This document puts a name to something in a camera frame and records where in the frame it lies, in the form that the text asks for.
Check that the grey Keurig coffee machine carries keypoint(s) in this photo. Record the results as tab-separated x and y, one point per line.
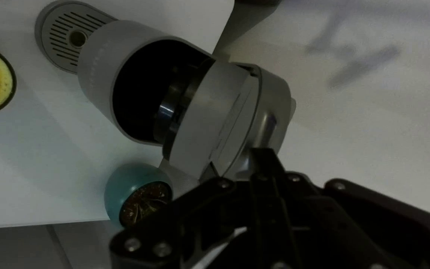
105	65

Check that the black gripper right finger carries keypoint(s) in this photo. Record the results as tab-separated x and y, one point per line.
354	224

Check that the snake plant in teal pot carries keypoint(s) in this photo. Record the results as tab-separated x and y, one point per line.
126	189

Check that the white table board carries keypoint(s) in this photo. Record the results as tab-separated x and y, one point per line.
36	165

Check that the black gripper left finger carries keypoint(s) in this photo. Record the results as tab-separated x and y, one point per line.
194	224

